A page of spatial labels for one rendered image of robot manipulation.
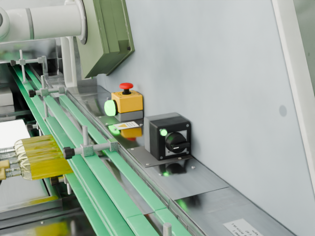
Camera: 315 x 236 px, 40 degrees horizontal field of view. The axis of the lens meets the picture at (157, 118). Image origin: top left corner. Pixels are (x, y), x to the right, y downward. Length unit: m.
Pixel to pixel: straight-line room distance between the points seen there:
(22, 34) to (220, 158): 0.74
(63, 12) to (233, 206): 0.83
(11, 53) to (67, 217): 1.24
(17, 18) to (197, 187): 0.78
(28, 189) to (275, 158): 0.98
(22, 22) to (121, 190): 0.66
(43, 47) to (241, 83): 1.78
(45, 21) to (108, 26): 0.21
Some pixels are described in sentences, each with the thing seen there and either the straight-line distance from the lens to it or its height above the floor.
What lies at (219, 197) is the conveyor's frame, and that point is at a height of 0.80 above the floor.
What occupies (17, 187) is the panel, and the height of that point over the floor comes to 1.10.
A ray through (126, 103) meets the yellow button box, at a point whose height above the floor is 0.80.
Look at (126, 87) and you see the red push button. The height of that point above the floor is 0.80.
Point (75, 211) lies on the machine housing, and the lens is 1.40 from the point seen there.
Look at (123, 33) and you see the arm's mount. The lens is 1.23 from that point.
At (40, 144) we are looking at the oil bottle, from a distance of 1.44.
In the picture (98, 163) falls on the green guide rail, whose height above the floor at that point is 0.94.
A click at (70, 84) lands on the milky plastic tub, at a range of 1.78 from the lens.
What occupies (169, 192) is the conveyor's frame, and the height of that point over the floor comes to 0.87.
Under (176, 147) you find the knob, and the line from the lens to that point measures 0.90.
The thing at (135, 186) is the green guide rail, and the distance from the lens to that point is 0.88.
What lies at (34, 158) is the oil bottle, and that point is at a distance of 1.34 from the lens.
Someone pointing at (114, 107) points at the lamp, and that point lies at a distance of 1.18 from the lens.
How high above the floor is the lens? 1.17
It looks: 22 degrees down
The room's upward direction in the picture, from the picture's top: 99 degrees counter-clockwise
